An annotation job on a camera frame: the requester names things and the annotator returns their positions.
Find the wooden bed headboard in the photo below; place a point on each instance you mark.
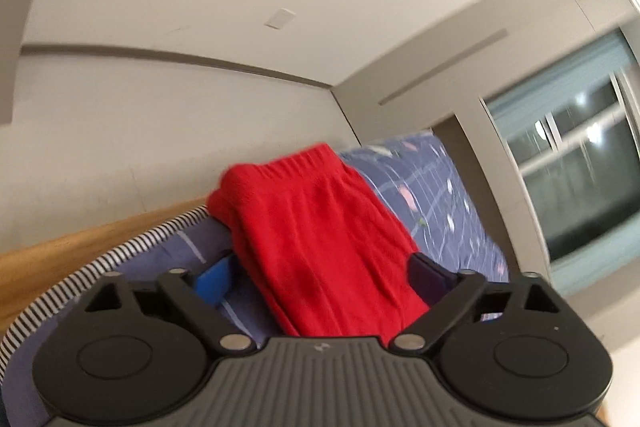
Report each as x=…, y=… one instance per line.
x=28, y=272

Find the blue checked floral quilt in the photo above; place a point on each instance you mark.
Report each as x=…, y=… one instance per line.
x=414, y=176

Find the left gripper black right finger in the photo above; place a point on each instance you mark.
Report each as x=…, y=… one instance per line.
x=429, y=280

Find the window with white frame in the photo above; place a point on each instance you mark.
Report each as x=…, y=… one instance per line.
x=571, y=136

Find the white ceiling plate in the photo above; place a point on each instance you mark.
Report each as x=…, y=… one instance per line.
x=280, y=19

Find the red pants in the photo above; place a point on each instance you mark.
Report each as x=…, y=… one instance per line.
x=328, y=257

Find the striped bed sheet edge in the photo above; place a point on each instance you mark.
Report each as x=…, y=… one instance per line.
x=55, y=296

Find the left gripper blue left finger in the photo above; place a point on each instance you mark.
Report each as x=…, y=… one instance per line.
x=214, y=284

